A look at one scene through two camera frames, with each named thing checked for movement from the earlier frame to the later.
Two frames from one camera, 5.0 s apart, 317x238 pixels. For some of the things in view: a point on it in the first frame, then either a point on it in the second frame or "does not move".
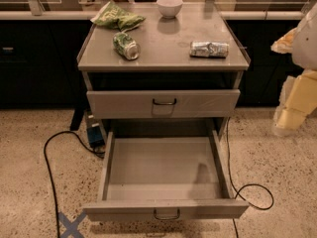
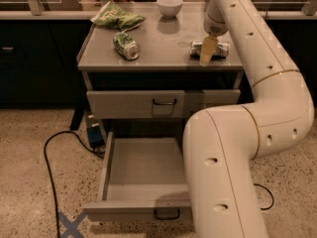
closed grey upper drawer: (112, 104) does not move
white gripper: (306, 45) → (215, 26)
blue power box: (95, 136) does not move
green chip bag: (113, 17) does not move
